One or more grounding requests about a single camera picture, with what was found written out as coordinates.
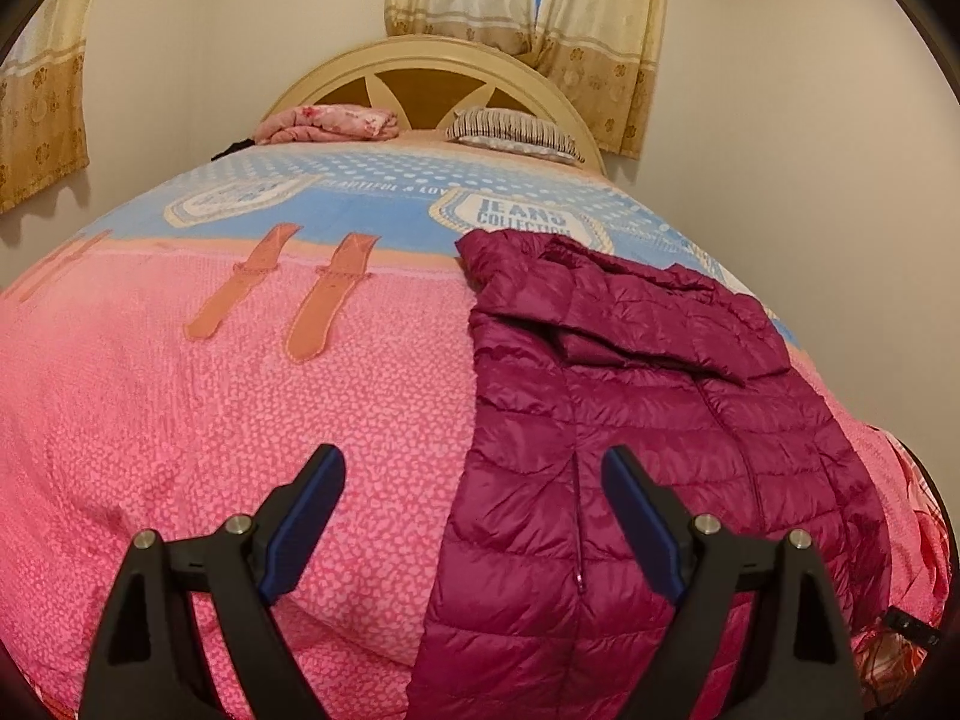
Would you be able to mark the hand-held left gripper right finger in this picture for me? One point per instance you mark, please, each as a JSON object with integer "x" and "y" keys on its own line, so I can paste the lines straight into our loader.
{"x": 641, "y": 525}

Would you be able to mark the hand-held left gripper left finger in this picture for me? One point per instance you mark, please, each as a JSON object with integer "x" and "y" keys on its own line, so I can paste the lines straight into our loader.
{"x": 304, "y": 525}

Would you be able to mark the magenta quilted puffer jacket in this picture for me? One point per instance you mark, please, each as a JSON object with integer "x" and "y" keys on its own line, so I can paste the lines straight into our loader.
{"x": 675, "y": 405}

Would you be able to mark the pink and blue printed blanket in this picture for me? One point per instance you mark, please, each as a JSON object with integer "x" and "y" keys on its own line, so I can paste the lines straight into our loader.
{"x": 225, "y": 405}

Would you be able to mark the red floral bedsheet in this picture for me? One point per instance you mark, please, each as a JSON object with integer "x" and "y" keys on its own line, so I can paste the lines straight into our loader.
{"x": 919, "y": 540}

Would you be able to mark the small black object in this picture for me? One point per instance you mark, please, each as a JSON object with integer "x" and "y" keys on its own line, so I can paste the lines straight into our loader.
{"x": 913, "y": 625}

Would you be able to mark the dark cloth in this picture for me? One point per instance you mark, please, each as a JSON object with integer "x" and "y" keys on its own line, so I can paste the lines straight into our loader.
{"x": 234, "y": 150}

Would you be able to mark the folded pink floral blanket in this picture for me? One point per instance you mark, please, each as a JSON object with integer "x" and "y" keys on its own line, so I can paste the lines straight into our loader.
{"x": 330, "y": 122}

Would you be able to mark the striped pillow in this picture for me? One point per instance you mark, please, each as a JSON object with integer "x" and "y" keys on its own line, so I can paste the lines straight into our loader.
{"x": 510, "y": 131}

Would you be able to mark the cream wooden bed headboard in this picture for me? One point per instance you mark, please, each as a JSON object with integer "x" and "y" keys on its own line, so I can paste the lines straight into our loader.
{"x": 427, "y": 90}

